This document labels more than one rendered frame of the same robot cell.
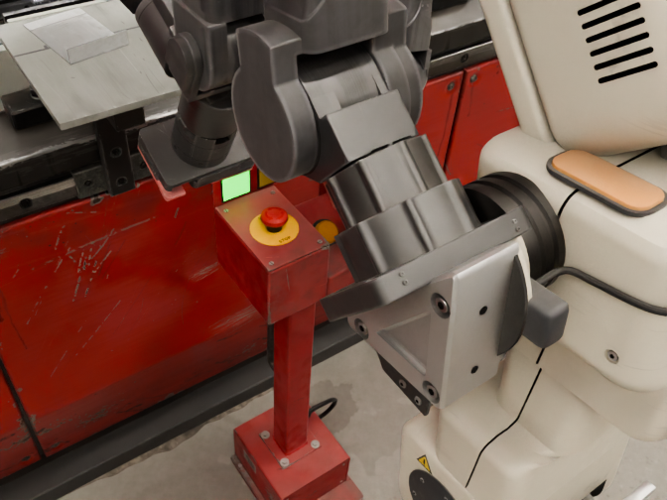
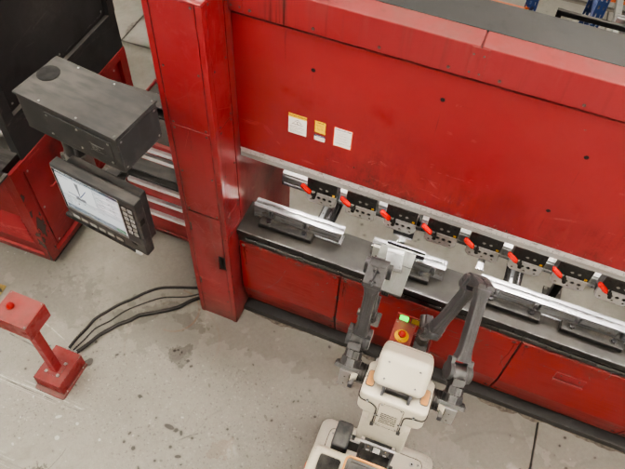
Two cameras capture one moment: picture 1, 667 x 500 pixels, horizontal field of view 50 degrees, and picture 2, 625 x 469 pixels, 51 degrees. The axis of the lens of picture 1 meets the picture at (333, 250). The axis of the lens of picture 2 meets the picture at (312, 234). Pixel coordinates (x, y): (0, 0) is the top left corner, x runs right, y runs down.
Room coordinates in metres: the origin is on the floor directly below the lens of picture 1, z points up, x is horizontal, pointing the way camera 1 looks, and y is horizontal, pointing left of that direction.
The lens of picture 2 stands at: (-0.48, -0.91, 3.66)
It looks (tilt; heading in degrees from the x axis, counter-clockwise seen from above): 54 degrees down; 56
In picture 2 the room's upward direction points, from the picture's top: 4 degrees clockwise
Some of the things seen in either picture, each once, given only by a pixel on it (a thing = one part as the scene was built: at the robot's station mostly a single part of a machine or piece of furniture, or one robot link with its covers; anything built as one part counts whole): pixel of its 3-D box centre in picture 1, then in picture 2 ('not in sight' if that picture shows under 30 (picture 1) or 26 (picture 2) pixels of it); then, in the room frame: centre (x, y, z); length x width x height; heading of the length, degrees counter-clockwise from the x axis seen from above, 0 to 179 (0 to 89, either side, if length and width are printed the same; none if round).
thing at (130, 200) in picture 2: not in sight; (108, 202); (-0.27, 1.03, 1.42); 0.45 x 0.12 x 0.36; 120
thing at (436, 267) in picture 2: not in sight; (407, 258); (0.98, 0.39, 0.92); 0.39 x 0.06 x 0.10; 128
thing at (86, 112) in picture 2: not in sight; (107, 168); (-0.22, 1.12, 1.53); 0.51 x 0.25 x 0.85; 120
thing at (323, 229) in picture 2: not in sight; (299, 221); (0.61, 0.86, 0.92); 0.50 x 0.06 x 0.10; 128
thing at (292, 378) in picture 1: (292, 366); not in sight; (0.79, 0.06, 0.39); 0.05 x 0.05 x 0.54; 39
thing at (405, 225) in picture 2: not in sight; (403, 213); (0.93, 0.45, 1.26); 0.15 x 0.09 x 0.17; 128
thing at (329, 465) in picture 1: (297, 465); not in sight; (0.77, 0.04, 0.06); 0.25 x 0.20 x 0.12; 39
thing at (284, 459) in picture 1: (290, 439); not in sight; (0.79, 0.06, 0.13); 0.10 x 0.10 x 0.01; 39
